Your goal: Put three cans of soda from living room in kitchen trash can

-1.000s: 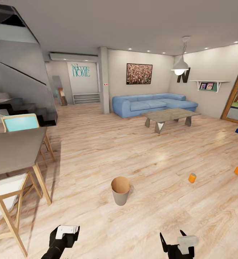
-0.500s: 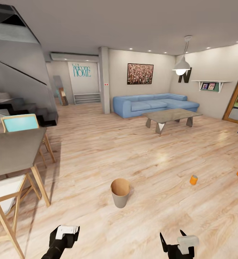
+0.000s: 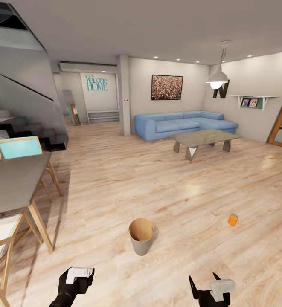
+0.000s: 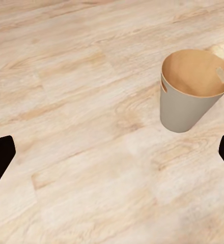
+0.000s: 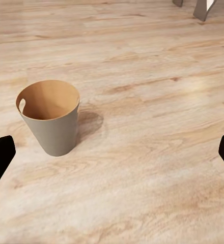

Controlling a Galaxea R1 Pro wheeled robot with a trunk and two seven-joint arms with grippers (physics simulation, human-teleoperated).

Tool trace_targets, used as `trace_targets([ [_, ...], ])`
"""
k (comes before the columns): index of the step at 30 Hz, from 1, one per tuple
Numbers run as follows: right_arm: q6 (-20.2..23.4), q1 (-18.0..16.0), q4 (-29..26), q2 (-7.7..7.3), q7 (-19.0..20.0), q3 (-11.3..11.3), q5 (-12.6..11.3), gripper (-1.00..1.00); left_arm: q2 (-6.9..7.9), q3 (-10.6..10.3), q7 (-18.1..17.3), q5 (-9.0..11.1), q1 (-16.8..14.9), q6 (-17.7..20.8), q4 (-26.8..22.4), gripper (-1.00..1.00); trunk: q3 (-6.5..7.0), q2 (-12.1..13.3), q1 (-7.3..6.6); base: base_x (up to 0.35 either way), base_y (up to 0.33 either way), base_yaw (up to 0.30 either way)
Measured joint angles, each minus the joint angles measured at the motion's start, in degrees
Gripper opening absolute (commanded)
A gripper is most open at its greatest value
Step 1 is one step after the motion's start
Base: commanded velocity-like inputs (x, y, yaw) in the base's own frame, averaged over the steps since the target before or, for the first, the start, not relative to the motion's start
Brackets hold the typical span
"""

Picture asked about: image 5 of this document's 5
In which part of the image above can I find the trash can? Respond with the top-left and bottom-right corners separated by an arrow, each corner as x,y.
15,80 -> 80,157

